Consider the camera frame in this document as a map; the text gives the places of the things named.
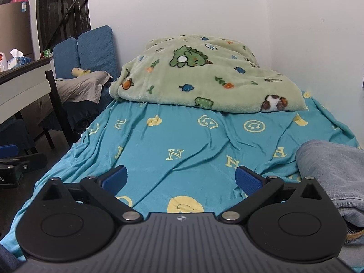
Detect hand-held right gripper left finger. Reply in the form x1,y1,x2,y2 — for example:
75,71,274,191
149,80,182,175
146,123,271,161
38,165,143,223

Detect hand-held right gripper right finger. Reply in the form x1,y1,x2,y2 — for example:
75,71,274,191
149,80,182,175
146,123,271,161
218,165,327,223

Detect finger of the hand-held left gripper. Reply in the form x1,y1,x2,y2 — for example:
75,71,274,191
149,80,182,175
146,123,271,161
0,144,48,174

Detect blue denim jeans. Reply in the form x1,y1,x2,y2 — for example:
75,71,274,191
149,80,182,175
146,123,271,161
296,140,364,246

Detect dark blue chair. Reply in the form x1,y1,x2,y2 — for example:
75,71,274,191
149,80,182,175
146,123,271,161
0,119,38,160

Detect white desk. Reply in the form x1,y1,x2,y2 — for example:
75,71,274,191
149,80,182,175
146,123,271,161
0,58,73,150

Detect teal printed bed sheet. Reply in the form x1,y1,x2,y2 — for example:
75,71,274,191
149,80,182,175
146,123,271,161
0,91,364,273

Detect tissue pack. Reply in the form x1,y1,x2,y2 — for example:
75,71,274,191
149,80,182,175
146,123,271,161
7,49,32,70

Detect grey cloth on chair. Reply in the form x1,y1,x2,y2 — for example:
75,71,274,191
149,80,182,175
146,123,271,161
55,71,113,104

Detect green printed fleece blanket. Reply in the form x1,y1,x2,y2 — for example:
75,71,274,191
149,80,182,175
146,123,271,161
109,35,307,113

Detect blue folding cushion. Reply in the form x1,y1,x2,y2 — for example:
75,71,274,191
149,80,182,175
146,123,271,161
53,25,119,81

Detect dark window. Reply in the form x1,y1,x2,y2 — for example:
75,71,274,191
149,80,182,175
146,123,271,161
36,0,92,55

